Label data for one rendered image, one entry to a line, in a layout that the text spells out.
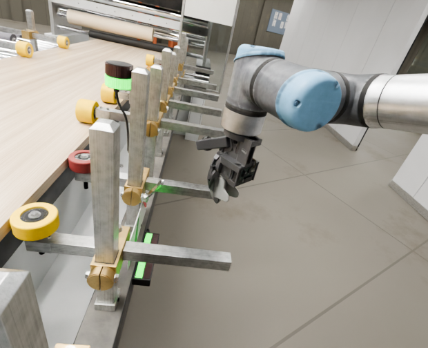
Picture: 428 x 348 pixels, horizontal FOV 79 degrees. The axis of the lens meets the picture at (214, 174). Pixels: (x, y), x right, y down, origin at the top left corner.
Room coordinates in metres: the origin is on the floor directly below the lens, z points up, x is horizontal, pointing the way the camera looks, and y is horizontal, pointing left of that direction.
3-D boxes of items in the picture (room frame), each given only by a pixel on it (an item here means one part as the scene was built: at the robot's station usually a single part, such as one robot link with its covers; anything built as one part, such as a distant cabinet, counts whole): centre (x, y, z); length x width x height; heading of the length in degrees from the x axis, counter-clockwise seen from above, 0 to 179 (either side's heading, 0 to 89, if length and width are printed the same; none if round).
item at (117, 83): (0.58, 0.26, 1.14); 0.06 x 0.06 x 0.02
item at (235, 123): (0.55, -0.04, 1.13); 0.10 x 0.09 x 0.05; 140
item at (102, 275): (0.37, 0.18, 0.83); 0.13 x 0.06 x 0.05; 9
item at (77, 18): (2.84, 1.11, 1.04); 1.43 x 0.12 x 0.12; 99
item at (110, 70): (0.58, 0.26, 1.17); 0.06 x 0.06 x 0.02
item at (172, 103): (1.13, 0.28, 0.95); 0.50 x 0.04 x 0.04; 99
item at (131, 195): (0.61, 0.22, 0.84); 0.13 x 0.06 x 0.05; 9
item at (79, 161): (0.61, 0.37, 0.85); 0.08 x 0.08 x 0.11
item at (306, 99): (0.46, -0.11, 1.22); 0.12 x 0.12 x 0.09; 33
